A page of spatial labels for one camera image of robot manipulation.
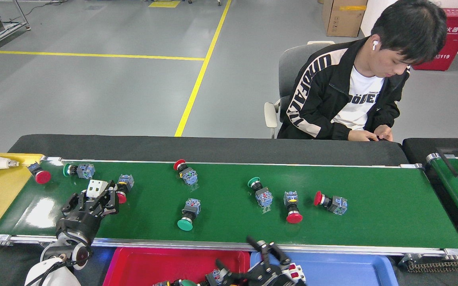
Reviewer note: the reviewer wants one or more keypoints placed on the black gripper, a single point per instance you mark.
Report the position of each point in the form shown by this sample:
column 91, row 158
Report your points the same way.
column 270, row 278
column 78, row 228

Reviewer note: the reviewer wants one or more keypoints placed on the black phone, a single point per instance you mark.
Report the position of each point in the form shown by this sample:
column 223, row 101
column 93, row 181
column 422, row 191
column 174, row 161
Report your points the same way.
column 380, row 138

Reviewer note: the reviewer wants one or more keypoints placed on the long green conveyor belt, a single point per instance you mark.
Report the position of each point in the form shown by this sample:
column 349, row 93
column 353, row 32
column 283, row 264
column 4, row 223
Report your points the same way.
column 332, row 230

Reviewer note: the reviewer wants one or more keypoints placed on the person's right hand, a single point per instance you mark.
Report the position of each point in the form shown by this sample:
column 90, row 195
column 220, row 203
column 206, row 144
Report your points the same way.
column 360, row 136

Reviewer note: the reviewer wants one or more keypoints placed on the person's left hand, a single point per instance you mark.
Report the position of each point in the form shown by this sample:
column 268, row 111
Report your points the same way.
column 385, row 132

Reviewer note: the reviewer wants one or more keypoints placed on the red plastic bin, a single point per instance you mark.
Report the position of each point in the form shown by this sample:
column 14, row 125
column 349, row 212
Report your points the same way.
column 153, row 266

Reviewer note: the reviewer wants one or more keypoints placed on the blue plastic bin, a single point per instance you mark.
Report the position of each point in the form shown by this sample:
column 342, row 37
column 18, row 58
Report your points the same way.
column 344, row 272

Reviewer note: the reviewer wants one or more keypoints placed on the person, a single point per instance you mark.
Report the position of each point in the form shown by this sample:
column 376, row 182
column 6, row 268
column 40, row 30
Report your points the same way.
column 324, row 95

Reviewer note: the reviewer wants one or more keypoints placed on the metal shelf rack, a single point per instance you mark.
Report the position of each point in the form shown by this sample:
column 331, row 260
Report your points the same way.
column 10, row 29

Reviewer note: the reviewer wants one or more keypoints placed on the grey office chair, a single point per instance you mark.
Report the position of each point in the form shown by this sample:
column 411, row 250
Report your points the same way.
column 296, row 63

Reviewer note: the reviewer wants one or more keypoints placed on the white earbud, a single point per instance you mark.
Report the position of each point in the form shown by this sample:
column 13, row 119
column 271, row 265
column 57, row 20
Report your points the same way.
column 375, row 45

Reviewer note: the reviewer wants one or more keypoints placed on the brown cardboard box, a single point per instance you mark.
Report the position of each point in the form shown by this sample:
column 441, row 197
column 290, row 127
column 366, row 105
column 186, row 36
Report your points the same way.
column 342, row 18

